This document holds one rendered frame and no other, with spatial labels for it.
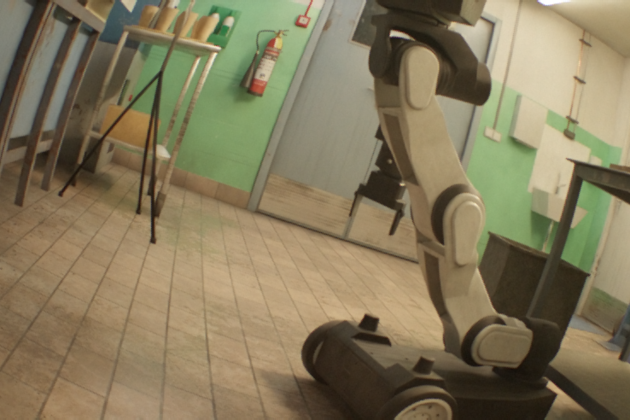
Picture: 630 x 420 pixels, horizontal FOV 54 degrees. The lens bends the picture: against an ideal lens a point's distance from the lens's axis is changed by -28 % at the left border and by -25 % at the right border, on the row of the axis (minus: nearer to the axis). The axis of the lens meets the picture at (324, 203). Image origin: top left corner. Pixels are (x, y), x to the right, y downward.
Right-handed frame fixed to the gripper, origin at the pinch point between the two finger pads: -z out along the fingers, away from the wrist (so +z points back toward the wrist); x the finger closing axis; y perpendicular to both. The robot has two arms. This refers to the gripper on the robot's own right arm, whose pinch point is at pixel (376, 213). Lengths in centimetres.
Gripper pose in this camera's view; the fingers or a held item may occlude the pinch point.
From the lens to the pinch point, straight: 198.3
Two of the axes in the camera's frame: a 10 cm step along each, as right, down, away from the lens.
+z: 3.4, -9.2, -2.1
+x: -8.5, -4.0, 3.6
